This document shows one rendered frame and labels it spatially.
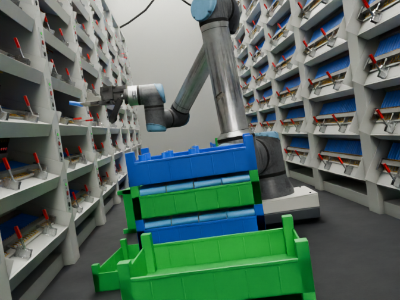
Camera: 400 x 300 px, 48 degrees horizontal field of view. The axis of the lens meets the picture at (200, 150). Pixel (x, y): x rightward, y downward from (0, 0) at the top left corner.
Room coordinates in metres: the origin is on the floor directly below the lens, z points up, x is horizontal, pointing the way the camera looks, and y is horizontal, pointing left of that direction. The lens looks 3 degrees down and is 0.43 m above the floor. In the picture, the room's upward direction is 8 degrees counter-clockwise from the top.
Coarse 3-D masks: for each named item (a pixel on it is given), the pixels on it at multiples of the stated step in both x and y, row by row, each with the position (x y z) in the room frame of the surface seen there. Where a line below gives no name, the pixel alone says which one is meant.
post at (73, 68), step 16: (64, 0) 2.34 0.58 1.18; (48, 16) 2.34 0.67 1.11; (64, 32) 2.34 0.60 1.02; (64, 64) 2.34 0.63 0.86; (64, 96) 2.34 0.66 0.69; (80, 112) 2.34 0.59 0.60; (64, 144) 2.34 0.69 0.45; (80, 144) 2.34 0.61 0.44; (96, 160) 2.44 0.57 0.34; (80, 176) 2.34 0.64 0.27; (96, 176) 2.36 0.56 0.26; (96, 208) 2.34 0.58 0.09; (96, 224) 2.34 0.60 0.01
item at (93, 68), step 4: (80, 48) 2.44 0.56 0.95; (80, 52) 2.44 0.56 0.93; (80, 56) 2.61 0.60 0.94; (88, 56) 2.88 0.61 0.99; (84, 60) 2.55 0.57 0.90; (84, 64) 2.57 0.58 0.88; (88, 64) 2.68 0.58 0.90; (92, 64) 2.87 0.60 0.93; (96, 64) 3.04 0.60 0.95; (100, 64) 3.04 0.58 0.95; (84, 68) 2.60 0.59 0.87; (88, 68) 2.71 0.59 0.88; (92, 68) 2.82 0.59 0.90; (96, 68) 3.04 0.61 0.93; (88, 72) 2.75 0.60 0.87; (92, 72) 2.85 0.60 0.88; (96, 72) 2.98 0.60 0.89; (96, 76) 3.01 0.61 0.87
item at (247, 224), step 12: (252, 216) 1.02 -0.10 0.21; (144, 228) 1.04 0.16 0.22; (156, 228) 1.04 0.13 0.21; (168, 228) 1.03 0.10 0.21; (180, 228) 1.03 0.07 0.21; (192, 228) 1.03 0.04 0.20; (204, 228) 1.03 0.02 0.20; (216, 228) 1.03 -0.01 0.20; (228, 228) 1.02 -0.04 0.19; (240, 228) 1.02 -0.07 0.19; (252, 228) 1.02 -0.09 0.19; (264, 228) 1.02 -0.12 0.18; (156, 240) 1.04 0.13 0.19; (168, 240) 1.04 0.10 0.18
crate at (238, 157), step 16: (240, 144) 1.21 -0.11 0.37; (128, 160) 1.04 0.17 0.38; (160, 160) 1.03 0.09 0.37; (176, 160) 1.03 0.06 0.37; (192, 160) 1.03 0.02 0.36; (208, 160) 1.03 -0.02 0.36; (224, 160) 1.02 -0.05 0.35; (240, 160) 1.02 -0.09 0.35; (256, 160) 1.02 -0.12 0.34; (128, 176) 1.04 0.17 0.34; (144, 176) 1.04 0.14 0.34; (160, 176) 1.04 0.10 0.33; (176, 176) 1.03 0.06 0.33; (192, 176) 1.03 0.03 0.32
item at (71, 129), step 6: (60, 114) 1.74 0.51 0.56; (66, 114) 2.34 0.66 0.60; (72, 114) 2.34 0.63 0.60; (78, 114) 2.34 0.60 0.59; (60, 126) 1.77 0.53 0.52; (66, 126) 1.87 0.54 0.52; (72, 126) 1.98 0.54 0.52; (78, 126) 2.10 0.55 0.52; (84, 126) 2.24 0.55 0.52; (60, 132) 1.80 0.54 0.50; (66, 132) 1.90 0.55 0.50; (72, 132) 2.01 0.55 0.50; (78, 132) 2.14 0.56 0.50; (84, 132) 2.28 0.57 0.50
